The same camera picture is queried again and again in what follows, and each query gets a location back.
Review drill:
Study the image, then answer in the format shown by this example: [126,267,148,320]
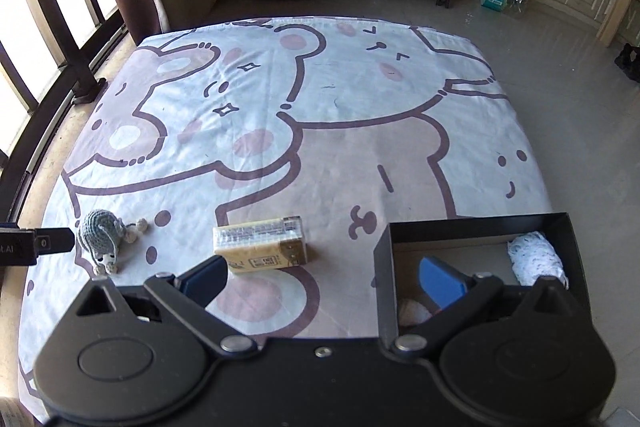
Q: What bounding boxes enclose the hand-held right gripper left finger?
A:
[74,255,254,354]

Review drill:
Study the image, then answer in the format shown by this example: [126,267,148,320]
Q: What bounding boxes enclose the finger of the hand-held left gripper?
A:
[34,229,76,254]

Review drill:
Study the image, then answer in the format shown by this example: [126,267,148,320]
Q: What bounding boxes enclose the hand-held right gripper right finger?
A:
[392,256,572,353]

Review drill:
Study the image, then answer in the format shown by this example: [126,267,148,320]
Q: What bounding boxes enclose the grey crochet mouse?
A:
[76,208,149,277]

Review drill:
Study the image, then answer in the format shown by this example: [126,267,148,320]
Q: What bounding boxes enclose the black cardboard box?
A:
[375,212,601,348]

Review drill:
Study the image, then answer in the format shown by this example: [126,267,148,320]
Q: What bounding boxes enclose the yellow tissue pack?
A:
[212,215,307,276]

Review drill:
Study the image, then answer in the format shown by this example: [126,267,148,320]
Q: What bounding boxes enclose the white grey knitted cloth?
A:
[507,231,570,290]

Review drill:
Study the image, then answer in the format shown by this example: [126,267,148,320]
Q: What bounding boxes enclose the dark window railing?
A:
[0,0,127,224]

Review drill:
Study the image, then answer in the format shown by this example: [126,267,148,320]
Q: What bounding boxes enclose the black shoes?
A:
[614,43,640,82]

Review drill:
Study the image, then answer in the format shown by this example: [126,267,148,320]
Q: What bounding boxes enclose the wooden counter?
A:
[597,0,640,48]

